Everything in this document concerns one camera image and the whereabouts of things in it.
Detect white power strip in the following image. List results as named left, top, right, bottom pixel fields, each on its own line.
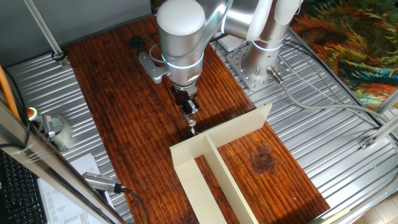
left=214, top=32, right=243, bottom=52

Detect red emergency stop button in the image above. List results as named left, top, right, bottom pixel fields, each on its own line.
left=26, top=106, right=43, bottom=124

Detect slanted aluminium post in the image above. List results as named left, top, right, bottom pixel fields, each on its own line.
left=23, top=0, right=71, bottom=68

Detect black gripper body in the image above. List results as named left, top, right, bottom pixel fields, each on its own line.
left=172, top=85, right=198, bottom=105

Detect silver camera device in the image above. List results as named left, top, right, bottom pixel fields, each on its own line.
left=82, top=172, right=125, bottom=194

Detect white printed paper sheets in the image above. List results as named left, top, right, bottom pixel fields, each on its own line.
left=37, top=152, right=116, bottom=224

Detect thick grey cable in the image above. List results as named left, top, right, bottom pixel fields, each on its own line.
left=266, top=66, right=389, bottom=124

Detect aluminium frame beam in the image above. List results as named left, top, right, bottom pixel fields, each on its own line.
left=0, top=90, right=128, bottom=224

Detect orange tube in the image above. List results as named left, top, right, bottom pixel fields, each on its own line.
left=0, top=64, right=21, bottom=122

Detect aluminium profile strut with bracket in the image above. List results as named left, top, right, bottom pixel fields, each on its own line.
left=359, top=114, right=398, bottom=149

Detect yellow tape strip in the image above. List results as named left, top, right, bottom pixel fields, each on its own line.
left=320, top=207, right=351, bottom=224

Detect grey cylinder mount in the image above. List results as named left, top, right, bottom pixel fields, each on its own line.
left=40, top=114, right=75, bottom=152

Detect black cable ring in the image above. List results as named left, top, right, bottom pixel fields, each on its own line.
left=51, top=49, right=67, bottom=62

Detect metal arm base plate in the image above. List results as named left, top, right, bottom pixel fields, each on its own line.
left=226, top=45, right=293, bottom=92

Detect black camera cable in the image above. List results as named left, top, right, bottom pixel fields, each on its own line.
left=119, top=186, right=150, bottom=224

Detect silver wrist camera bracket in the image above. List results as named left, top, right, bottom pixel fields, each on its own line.
left=129, top=35, right=170, bottom=85

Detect cream partition board stand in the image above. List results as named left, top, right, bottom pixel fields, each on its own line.
left=169, top=103, right=273, bottom=224

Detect wood grain board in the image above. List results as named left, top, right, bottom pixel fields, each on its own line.
left=64, top=14, right=331, bottom=224

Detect black keyboard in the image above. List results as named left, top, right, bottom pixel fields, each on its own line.
left=0, top=149, right=48, bottom=224

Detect colourful painted cloth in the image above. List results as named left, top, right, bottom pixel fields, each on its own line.
left=290, top=0, right=398, bottom=111

